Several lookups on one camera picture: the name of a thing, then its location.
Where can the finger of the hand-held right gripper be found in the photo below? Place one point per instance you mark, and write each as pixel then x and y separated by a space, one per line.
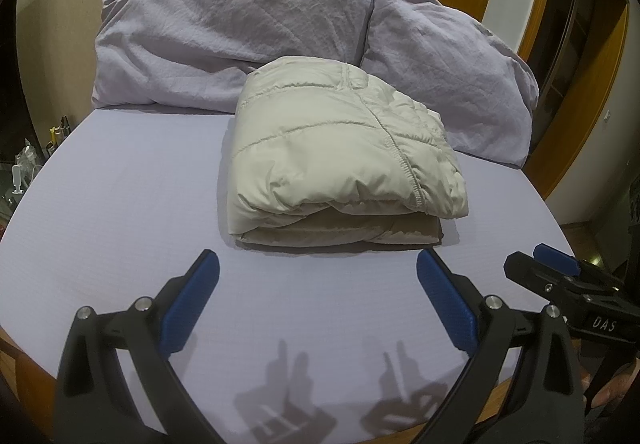
pixel 537 274
pixel 557 258

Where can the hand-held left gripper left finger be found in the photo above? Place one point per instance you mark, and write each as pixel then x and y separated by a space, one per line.
pixel 189 306

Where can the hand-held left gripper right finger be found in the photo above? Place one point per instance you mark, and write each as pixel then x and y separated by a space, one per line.
pixel 447 306

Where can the cream puffer jacket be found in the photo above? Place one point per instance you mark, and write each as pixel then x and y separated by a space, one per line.
pixel 340 153

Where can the person's right hand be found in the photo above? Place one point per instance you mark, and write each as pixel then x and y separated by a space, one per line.
pixel 607 389

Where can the bed with lilac sheet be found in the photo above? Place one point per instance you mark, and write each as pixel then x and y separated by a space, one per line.
pixel 125 204

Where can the dark wardrobe shelves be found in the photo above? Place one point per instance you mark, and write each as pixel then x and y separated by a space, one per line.
pixel 575 63

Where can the square lilac pillow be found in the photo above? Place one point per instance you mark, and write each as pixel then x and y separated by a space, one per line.
pixel 450 73

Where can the bedside clutter of bottles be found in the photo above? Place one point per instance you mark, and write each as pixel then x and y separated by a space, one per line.
pixel 30 158

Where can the wide lilac pillow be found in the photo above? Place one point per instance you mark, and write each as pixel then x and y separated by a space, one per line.
pixel 210 28

